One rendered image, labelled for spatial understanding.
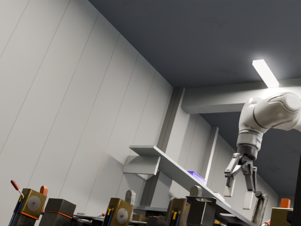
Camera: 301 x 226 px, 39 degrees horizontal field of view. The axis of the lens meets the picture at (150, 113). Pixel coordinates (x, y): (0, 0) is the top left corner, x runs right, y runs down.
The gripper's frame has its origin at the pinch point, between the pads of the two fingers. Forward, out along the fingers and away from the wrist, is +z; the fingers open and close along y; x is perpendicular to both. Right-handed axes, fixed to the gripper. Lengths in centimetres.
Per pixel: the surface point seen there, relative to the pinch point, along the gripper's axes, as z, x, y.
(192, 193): 4.9, 6.0, -18.0
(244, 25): -238, 135, 152
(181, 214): 14.3, 3.0, -24.6
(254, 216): 1.6, 1.0, 14.4
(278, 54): -238, 125, 208
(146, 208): -2, 72, 27
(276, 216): 10.3, -25.2, -17.0
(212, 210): 16.0, -17.9, -36.8
